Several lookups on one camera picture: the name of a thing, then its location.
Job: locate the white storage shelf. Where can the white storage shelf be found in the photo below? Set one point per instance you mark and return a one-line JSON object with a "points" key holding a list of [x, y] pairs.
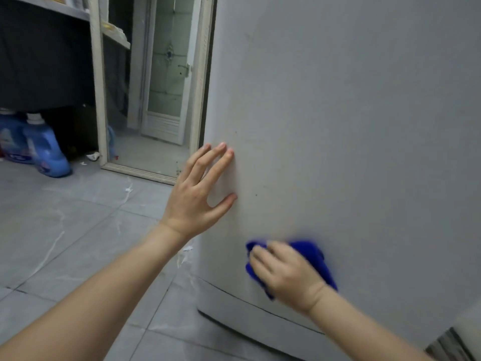
{"points": [[56, 6]]}

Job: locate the person's left forearm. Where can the person's left forearm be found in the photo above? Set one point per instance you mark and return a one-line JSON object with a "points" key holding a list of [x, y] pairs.
{"points": [[94, 296]]}

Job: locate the white refrigerator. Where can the white refrigerator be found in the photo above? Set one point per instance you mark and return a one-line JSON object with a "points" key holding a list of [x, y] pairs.
{"points": [[338, 127]]}

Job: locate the person's left thumb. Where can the person's left thumb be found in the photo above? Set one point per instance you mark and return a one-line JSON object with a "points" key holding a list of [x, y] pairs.
{"points": [[223, 206]]}

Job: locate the person's left middle finger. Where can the person's left middle finger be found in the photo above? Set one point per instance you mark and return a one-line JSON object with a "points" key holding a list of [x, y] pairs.
{"points": [[208, 161]]}

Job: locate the person's left hand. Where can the person's left hand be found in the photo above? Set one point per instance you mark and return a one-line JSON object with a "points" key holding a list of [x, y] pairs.
{"points": [[188, 202]]}

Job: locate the person's right forearm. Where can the person's right forearm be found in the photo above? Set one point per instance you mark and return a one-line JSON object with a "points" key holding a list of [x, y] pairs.
{"points": [[357, 330]]}

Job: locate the blue detergent bottle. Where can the blue detergent bottle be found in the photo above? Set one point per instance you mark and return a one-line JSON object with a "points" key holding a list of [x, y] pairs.
{"points": [[11, 140], [47, 150]]}

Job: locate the blue cleaning cloth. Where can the blue cleaning cloth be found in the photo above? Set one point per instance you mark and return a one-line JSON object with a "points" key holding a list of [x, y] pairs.
{"points": [[317, 259]]}

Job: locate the person's right hand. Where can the person's right hand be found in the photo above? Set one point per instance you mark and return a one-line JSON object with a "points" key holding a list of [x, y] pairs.
{"points": [[289, 276]]}

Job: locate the crumpled paper scrap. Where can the crumpled paper scrap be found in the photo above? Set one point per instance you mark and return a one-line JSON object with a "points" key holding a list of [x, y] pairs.
{"points": [[93, 156]]}

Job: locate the person's right fingers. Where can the person's right fingers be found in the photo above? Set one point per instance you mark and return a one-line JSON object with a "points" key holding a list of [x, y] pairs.
{"points": [[263, 259]]}

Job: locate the white door frame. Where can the white door frame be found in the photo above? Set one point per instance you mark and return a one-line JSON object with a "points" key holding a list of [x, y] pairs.
{"points": [[98, 90]]}

